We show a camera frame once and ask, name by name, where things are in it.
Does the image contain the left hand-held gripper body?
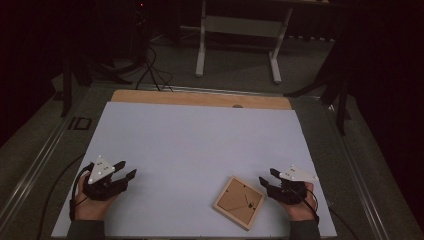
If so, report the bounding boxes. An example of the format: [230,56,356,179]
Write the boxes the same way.
[82,155,129,202]

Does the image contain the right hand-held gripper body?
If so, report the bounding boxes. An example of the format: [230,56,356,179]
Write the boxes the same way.
[268,164,319,205]

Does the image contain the wooden photo frame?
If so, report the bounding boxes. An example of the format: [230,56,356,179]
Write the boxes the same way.
[213,175,267,232]

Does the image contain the person's right hand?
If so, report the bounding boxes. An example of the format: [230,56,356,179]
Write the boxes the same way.
[279,182,319,222]

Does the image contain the person's left hand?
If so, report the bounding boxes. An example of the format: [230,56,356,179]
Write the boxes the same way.
[73,171,118,222]

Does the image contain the black floor socket plate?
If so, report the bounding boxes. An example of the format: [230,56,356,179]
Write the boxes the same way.
[68,116,93,132]

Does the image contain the white table mat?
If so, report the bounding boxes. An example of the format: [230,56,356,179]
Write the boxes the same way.
[51,101,338,238]

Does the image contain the black metal stand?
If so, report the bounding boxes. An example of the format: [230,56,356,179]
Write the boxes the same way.
[284,49,353,136]

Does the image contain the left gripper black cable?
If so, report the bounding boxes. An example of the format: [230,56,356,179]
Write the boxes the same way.
[69,162,95,221]

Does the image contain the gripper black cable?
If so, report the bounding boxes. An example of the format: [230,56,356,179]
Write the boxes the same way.
[289,186,320,224]
[69,162,95,221]

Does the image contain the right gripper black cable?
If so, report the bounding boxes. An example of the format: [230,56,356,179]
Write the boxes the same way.
[289,186,320,224]

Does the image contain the black floor cable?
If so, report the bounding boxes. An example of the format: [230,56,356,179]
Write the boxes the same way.
[35,153,86,240]

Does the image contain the metal floor rail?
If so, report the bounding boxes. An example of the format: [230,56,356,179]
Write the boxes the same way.
[146,84,321,99]
[0,96,88,231]
[324,103,391,240]

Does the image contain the black floor cables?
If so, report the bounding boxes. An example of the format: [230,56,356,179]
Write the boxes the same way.
[134,46,174,93]

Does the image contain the white metal table frame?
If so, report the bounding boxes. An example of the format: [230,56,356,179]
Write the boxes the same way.
[194,0,294,84]

